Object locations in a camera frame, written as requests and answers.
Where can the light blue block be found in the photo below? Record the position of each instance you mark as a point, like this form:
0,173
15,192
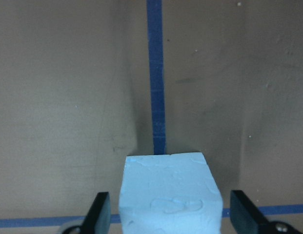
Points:
169,194

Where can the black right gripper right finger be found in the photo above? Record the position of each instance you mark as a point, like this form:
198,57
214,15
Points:
246,218

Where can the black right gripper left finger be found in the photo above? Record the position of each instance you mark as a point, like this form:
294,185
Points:
97,220

